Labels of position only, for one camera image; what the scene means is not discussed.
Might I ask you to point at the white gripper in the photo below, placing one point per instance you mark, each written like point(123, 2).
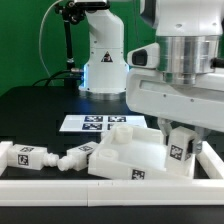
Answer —
point(199, 105)

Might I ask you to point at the white square tabletop tray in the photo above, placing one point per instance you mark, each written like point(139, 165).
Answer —
point(133, 153)

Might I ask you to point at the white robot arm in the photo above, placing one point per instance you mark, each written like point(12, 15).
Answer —
point(178, 78)

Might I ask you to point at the white paper tag sheet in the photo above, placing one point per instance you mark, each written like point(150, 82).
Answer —
point(98, 123)

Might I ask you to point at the white U-shaped fence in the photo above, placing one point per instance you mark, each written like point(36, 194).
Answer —
point(111, 192)

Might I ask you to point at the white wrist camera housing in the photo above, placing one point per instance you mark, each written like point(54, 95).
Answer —
point(145, 57)

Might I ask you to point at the black camera stand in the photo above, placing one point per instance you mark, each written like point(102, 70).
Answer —
point(71, 15)

